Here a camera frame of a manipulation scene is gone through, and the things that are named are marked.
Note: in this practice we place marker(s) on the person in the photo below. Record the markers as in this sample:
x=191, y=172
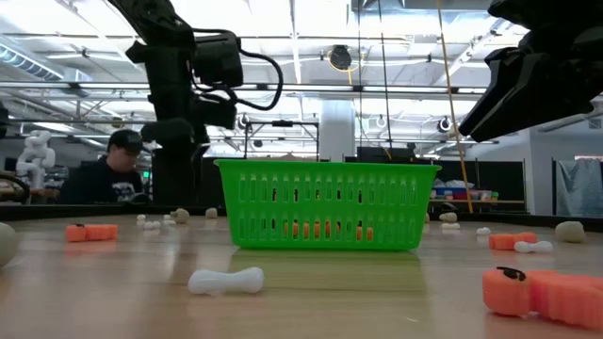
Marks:
x=99, y=181

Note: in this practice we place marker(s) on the green plastic basket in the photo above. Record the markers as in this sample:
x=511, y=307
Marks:
x=330, y=167

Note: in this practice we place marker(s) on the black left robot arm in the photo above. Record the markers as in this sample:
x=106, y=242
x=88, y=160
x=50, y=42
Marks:
x=165, y=70

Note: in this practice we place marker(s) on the black background monitor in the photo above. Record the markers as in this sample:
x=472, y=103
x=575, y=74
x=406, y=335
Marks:
x=377, y=154

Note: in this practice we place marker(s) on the white building column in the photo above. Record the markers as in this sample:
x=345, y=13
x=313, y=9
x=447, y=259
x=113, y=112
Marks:
x=337, y=129

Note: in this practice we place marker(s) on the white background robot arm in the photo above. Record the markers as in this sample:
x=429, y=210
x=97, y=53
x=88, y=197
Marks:
x=35, y=155

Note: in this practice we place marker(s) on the black metal stand frame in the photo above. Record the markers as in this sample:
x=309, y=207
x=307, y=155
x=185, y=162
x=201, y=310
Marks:
x=282, y=123

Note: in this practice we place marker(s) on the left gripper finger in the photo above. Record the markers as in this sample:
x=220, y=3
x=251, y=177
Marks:
x=165, y=174
x=186, y=174

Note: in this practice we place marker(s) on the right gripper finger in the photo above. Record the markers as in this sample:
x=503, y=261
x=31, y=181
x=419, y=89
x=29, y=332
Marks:
x=551, y=85
x=499, y=70

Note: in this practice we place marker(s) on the grey ventilation duct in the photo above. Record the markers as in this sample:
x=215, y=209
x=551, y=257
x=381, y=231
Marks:
x=28, y=63

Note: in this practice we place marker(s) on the wooden shelf board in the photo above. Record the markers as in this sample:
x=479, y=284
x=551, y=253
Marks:
x=509, y=201

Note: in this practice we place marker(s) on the blue plastic bin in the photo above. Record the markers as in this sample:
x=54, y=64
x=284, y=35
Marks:
x=445, y=191

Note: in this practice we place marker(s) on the orange plastic skeleton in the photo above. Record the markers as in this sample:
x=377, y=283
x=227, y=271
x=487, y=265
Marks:
x=328, y=228
x=369, y=234
x=506, y=241
x=542, y=294
x=92, y=232
x=306, y=230

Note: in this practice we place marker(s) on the grey hanging cloth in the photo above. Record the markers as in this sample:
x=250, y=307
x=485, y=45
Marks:
x=580, y=186

